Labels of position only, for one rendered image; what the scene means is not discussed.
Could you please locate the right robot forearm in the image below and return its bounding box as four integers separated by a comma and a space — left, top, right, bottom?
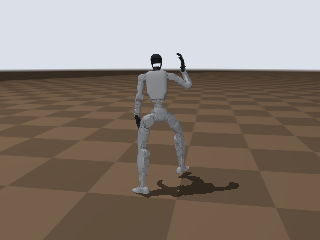
180, 68, 193, 86

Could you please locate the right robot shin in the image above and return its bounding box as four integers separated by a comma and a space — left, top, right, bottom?
175, 136, 186, 168

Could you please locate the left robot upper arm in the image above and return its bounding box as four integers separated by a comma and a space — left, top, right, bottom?
137, 74, 146, 101

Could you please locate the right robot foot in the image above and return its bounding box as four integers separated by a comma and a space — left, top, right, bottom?
176, 166, 190, 174

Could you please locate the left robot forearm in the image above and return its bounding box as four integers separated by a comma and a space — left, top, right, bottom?
134, 94, 142, 117

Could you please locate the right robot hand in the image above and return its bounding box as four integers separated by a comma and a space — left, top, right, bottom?
177, 53, 186, 73

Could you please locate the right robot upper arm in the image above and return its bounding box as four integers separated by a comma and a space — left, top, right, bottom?
167, 73, 192, 90

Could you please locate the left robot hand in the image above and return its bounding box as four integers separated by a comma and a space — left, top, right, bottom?
135, 115, 142, 129

